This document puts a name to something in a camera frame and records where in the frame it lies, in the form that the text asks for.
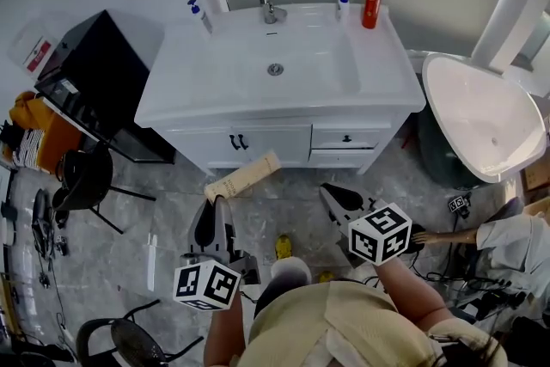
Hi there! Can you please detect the clear box with red label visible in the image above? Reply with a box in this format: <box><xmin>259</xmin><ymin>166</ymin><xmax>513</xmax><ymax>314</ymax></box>
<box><xmin>7</xmin><ymin>11</ymin><xmax>60</xmax><ymax>82</ymax></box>

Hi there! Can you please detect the another person's forearm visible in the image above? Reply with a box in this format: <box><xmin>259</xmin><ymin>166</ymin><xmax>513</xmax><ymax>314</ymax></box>
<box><xmin>436</xmin><ymin>226</ymin><xmax>481</xmax><ymax>246</ymax></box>

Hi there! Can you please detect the person's white trouser leg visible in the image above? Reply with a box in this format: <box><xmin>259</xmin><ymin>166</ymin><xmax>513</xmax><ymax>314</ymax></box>
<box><xmin>253</xmin><ymin>256</ymin><xmax>313</xmax><ymax>318</ymax></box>

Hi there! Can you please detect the black handheld device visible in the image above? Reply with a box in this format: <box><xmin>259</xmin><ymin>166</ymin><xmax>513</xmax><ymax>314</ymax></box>
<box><xmin>31</xmin><ymin>187</ymin><xmax>70</xmax><ymax>260</ymax></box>

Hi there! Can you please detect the striped cloth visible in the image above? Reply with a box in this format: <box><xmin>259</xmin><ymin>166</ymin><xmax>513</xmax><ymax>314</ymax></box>
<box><xmin>11</xmin><ymin>127</ymin><xmax>46</xmax><ymax>168</ymax></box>

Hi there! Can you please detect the black cabinet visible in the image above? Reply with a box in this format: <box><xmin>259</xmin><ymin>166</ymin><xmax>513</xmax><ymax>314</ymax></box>
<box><xmin>34</xmin><ymin>9</ymin><xmax>178</xmax><ymax>165</ymax></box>

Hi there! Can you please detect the cardboard box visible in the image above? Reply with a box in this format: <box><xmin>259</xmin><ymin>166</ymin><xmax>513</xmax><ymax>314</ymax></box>
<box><xmin>521</xmin><ymin>165</ymin><xmax>550</xmax><ymax>217</ymax></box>

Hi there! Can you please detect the small black patterned device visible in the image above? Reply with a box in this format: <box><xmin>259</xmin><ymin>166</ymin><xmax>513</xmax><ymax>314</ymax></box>
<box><xmin>447</xmin><ymin>192</ymin><xmax>473</xmax><ymax>219</ymax></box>

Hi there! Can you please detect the white sink counter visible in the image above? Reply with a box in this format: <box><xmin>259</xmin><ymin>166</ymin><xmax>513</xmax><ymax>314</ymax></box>
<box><xmin>133</xmin><ymin>3</ymin><xmax>427</xmax><ymax>130</ymax></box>

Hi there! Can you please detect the person's beige shirt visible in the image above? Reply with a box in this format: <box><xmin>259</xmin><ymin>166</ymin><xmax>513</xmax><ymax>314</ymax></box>
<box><xmin>247</xmin><ymin>280</ymin><xmax>509</xmax><ymax>367</ymax></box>

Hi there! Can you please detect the person's right forearm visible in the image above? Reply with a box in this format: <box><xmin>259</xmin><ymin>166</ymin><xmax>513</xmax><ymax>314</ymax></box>
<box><xmin>376</xmin><ymin>256</ymin><xmax>453</xmax><ymax>333</ymax></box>

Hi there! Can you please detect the white vanity cabinet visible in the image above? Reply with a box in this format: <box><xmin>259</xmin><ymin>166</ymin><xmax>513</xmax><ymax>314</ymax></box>
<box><xmin>162</xmin><ymin>110</ymin><xmax>412</xmax><ymax>178</ymax></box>

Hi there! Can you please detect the orange garment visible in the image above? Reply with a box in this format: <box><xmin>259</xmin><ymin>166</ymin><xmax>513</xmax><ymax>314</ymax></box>
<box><xmin>8</xmin><ymin>90</ymin><xmax>83</xmax><ymax>174</ymax></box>

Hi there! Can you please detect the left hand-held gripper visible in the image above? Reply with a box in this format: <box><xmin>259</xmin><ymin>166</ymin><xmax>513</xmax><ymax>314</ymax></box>
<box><xmin>173</xmin><ymin>194</ymin><xmax>261</xmax><ymax>312</ymax></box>

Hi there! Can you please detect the white bathtub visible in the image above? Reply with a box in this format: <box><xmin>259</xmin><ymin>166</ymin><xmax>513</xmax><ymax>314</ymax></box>
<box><xmin>421</xmin><ymin>52</ymin><xmax>548</xmax><ymax>185</ymax></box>

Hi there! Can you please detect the black mesh chair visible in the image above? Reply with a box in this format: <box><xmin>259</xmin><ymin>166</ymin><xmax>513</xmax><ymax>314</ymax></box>
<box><xmin>76</xmin><ymin>298</ymin><xmax>205</xmax><ymax>367</ymax></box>

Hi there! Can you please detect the red bottle with white cap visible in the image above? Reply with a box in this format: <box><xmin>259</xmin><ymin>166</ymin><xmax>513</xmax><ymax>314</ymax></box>
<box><xmin>360</xmin><ymin>0</ymin><xmax>385</xmax><ymax>30</ymax></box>

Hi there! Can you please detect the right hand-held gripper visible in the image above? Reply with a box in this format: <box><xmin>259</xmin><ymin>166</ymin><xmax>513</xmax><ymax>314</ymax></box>
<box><xmin>319</xmin><ymin>181</ymin><xmax>413</xmax><ymax>270</ymax></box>

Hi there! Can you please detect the clear blue pump bottle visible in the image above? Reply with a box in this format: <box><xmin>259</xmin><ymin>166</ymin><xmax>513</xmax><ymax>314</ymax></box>
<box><xmin>186</xmin><ymin>0</ymin><xmax>214</xmax><ymax>35</ymax></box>

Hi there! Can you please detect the white curved column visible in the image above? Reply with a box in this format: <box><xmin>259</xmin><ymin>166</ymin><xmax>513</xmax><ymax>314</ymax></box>
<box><xmin>470</xmin><ymin>0</ymin><xmax>550</xmax><ymax>75</ymax></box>

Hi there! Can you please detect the person's left forearm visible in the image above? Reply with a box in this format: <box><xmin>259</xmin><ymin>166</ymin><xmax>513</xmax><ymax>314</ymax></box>
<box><xmin>203</xmin><ymin>303</ymin><xmax>247</xmax><ymax>367</ymax></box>

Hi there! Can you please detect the tangle of black cables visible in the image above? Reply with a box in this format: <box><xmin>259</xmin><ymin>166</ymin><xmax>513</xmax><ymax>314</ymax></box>
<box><xmin>410</xmin><ymin>266</ymin><xmax>529</xmax><ymax>321</ymax></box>

